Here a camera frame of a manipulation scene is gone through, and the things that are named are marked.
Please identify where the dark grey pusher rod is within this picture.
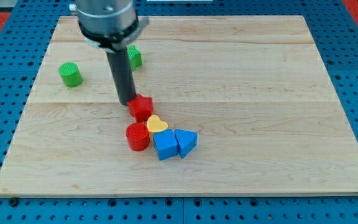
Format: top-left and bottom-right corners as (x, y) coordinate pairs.
(106, 49), (136, 106)

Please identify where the red star block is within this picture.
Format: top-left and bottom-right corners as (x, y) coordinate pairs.
(127, 94), (154, 123)

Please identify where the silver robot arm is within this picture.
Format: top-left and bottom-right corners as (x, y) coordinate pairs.
(69, 0), (149, 106)

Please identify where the green star block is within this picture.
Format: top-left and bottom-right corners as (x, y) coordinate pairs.
(127, 45), (142, 72)

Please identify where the green cylinder block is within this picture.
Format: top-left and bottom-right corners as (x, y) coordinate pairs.
(58, 62), (83, 88)

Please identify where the yellow heart block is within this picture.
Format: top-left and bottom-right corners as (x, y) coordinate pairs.
(146, 114), (168, 142)

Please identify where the red cylinder block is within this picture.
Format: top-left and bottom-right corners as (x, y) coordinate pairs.
(126, 123), (150, 151)

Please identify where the blue cube block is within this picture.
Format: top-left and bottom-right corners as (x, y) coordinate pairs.
(153, 129), (178, 161)

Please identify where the blue triangle block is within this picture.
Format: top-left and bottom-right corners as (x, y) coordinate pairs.
(174, 129), (198, 159)

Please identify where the wooden board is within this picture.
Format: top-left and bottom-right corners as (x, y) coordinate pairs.
(0, 16), (358, 198)

